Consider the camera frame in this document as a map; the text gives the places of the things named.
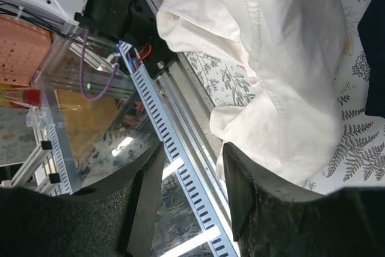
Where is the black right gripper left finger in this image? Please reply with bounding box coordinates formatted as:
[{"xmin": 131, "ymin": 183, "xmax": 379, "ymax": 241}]
[{"xmin": 1, "ymin": 143, "xmax": 165, "ymax": 256}]

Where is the white t shirt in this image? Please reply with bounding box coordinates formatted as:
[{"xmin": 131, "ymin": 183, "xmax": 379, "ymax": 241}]
[{"xmin": 156, "ymin": 0, "xmax": 347, "ymax": 184}]

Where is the aluminium mounting rail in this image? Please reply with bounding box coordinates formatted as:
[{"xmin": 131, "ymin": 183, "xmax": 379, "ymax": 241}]
[{"xmin": 99, "ymin": 0, "xmax": 232, "ymax": 221}]

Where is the navy blue hanging shirt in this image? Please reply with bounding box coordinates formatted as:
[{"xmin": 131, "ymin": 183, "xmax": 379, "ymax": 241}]
[{"xmin": 358, "ymin": 0, "xmax": 384, "ymax": 118}]

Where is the blue slotted cable duct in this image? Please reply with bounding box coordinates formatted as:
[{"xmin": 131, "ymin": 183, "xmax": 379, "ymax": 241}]
[{"xmin": 118, "ymin": 42, "xmax": 240, "ymax": 256}]

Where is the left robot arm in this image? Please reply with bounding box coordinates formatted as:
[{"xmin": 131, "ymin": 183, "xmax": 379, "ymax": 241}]
[{"xmin": 1, "ymin": 0, "xmax": 177, "ymax": 78}]

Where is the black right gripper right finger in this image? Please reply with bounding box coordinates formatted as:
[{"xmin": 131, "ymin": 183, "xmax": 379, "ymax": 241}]
[{"xmin": 224, "ymin": 143, "xmax": 384, "ymax": 256}]

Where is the orange perforated crate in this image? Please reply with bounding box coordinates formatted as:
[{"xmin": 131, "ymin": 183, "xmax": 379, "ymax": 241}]
[{"xmin": 0, "ymin": 15, "xmax": 52, "ymax": 86}]

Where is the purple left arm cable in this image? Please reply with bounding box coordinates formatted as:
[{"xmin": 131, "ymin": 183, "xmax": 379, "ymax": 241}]
[{"xmin": 81, "ymin": 29, "xmax": 120, "ymax": 101}]

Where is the floral table cloth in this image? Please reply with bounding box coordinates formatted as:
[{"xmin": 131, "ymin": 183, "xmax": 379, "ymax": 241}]
[{"xmin": 132, "ymin": 0, "xmax": 385, "ymax": 194}]

